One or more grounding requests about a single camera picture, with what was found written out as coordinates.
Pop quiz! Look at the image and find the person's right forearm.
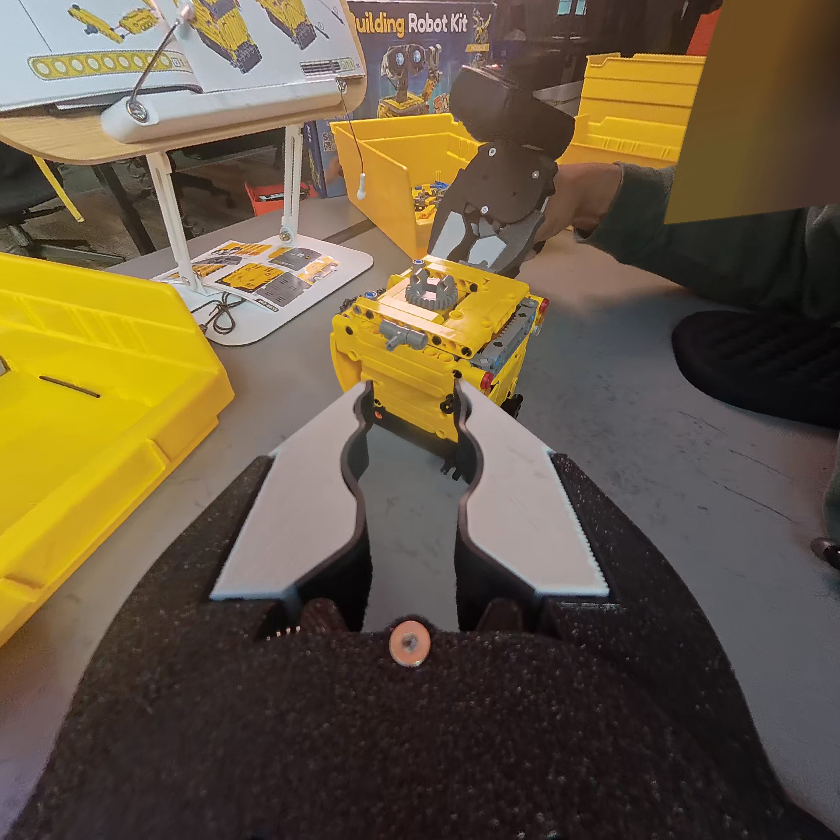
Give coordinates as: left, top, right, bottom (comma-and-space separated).
576, 163, 840, 311

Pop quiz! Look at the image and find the nested yellow bins stack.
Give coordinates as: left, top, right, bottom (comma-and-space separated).
558, 52, 706, 169

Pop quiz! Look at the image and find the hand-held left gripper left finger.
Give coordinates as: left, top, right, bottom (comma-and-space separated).
209, 381, 374, 634

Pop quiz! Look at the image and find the black padded wrist rest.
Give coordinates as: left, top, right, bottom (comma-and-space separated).
671, 310, 840, 429

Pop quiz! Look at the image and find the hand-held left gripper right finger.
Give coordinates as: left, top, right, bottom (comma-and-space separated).
455, 379, 613, 634

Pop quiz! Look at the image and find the metal page holder clip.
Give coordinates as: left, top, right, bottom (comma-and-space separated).
125, 0, 199, 127

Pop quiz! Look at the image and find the black cable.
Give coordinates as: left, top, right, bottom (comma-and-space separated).
199, 290, 249, 337

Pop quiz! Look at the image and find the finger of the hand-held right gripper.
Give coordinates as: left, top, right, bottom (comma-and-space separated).
466, 233, 509, 270
432, 210, 469, 259

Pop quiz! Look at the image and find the black lego axle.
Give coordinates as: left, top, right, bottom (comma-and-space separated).
38, 374, 102, 400

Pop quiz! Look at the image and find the orange plastic crate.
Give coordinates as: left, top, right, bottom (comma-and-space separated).
245, 179, 314, 215

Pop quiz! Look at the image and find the lego instruction booklet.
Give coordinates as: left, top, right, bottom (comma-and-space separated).
0, 0, 366, 114

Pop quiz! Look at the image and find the yellow lego beam assembly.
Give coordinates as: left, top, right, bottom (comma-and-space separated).
348, 305, 473, 365

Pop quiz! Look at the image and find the black office chair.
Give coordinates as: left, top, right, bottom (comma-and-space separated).
0, 143, 89, 265

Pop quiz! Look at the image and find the printed lego leaflet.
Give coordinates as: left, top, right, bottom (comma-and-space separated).
156, 240, 342, 311

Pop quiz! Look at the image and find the person's green hoodie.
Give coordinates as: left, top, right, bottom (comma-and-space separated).
820, 427, 840, 539

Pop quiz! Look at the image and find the yellow plastic bin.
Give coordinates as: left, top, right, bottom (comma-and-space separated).
0, 252, 236, 647
330, 115, 484, 261

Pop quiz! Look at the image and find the yellow strap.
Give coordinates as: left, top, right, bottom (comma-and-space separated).
31, 156, 84, 225

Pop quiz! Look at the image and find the blue toy kit box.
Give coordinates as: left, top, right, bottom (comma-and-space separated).
304, 0, 501, 199

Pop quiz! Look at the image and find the white stand leg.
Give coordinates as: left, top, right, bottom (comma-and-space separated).
277, 123, 305, 242

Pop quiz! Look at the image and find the yellow black lego truck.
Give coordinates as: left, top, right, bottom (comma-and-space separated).
330, 256, 550, 483

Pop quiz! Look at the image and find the person's right hand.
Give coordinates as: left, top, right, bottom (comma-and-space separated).
533, 161, 624, 245

